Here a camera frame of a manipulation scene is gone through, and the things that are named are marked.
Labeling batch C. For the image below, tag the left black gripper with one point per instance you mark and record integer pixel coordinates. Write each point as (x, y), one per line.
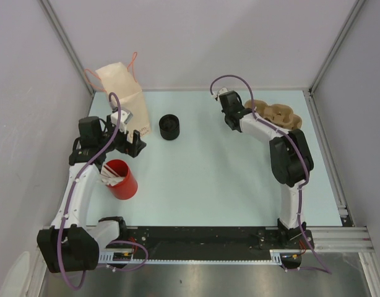
(132, 149)

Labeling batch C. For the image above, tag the brown pulp cup carrier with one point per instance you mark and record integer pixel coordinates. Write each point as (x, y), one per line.
(278, 114)

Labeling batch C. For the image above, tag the beige paper takeout bag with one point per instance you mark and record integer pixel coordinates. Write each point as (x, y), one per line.
(120, 79)

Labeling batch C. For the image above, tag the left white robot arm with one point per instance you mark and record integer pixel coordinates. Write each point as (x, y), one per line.
(66, 244)

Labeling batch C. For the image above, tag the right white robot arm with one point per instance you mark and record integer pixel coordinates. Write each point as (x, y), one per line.
(290, 160)

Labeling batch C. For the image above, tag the short black coffee cup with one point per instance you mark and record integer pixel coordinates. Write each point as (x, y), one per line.
(169, 127)

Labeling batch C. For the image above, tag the red cylindrical container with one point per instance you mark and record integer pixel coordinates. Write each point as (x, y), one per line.
(127, 186)

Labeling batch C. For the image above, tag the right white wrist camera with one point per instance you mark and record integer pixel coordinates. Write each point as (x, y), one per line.
(216, 95)

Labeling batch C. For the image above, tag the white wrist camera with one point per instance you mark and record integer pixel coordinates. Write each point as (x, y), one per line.
(120, 118)
(216, 95)

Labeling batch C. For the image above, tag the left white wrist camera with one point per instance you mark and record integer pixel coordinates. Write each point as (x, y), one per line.
(120, 118)

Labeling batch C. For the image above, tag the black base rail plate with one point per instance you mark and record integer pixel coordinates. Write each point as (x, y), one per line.
(210, 243)

